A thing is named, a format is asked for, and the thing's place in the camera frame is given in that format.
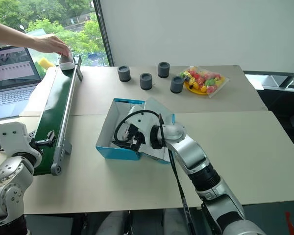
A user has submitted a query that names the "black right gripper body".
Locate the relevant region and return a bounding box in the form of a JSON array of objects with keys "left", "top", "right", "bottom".
[{"left": 123, "top": 123, "right": 147, "bottom": 151}]

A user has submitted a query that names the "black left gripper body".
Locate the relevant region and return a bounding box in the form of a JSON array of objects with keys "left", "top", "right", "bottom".
[{"left": 29, "top": 137, "right": 51, "bottom": 150}]

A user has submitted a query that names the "blue and white shoebox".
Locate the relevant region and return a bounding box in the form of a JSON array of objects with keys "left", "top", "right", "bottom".
[{"left": 95, "top": 97, "right": 176, "bottom": 165}]

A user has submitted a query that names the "person's bare hand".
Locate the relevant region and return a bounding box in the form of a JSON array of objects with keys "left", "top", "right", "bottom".
[{"left": 36, "top": 34, "right": 71, "bottom": 58}]

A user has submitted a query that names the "green conveyor belt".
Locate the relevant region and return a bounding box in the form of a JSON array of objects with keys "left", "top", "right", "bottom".
[{"left": 33, "top": 55, "right": 84, "bottom": 177}]

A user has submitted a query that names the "dark grey cylinder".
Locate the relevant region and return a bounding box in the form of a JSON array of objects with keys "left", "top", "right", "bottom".
[
  {"left": 117, "top": 65, "right": 132, "bottom": 83},
  {"left": 158, "top": 62, "right": 171, "bottom": 79},
  {"left": 139, "top": 72, "right": 154, "bottom": 91},
  {"left": 170, "top": 76, "right": 185, "bottom": 94}
]

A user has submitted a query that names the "green sponge block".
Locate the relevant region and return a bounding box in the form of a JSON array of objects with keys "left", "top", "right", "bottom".
[{"left": 35, "top": 62, "right": 47, "bottom": 79}]

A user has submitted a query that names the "yellow sponge block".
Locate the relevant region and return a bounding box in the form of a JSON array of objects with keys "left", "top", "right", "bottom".
[{"left": 39, "top": 57, "right": 55, "bottom": 71}]

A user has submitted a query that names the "silver open laptop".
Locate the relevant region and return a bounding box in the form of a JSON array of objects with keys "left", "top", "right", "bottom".
[{"left": 0, "top": 46, "right": 43, "bottom": 122}]

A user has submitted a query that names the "yellow plate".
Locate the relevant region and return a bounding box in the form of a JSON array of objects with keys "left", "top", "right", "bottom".
[{"left": 183, "top": 82, "right": 209, "bottom": 96}]

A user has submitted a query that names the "bag of colourful toy fruit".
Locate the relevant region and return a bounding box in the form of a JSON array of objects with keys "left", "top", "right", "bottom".
[{"left": 177, "top": 65, "right": 230, "bottom": 99}]

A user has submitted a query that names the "dark side table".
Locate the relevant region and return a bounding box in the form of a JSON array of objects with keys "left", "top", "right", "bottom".
[{"left": 242, "top": 70, "right": 294, "bottom": 157}]

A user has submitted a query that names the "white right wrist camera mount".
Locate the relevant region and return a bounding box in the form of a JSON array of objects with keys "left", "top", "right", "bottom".
[{"left": 123, "top": 105, "right": 163, "bottom": 147}]

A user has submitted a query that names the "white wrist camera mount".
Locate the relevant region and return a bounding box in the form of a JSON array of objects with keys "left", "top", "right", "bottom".
[
  {"left": 0, "top": 121, "right": 43, "bottom": 160},
  {"left": 123, "top": 105, "right": 163, "bottom": 147}
]

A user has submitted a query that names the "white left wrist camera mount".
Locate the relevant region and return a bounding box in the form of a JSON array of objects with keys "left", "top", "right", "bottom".
[{"left": 0, "top": 121, "right": 43, "bottom": 160}]

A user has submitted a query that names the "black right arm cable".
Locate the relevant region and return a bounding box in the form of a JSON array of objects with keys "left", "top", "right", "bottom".
[{"left": 113, "top": 110, "right": 197, "bottom": 235}]

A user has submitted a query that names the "dark window frame post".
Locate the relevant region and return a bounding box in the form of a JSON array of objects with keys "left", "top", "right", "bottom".
[{"left": 92, "top": 0, "right": 114, "bottom": 67}]

